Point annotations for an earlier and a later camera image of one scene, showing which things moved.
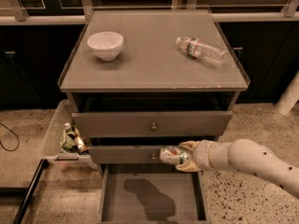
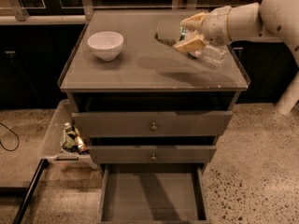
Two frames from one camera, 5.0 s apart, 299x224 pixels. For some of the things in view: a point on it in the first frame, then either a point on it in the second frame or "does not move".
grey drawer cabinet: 140,80 does not move
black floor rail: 19,217 does not move
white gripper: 204,154 -> 217,26
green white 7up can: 172,154 -> 183,30
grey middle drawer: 125,155 does not move
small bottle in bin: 80,145 does not move
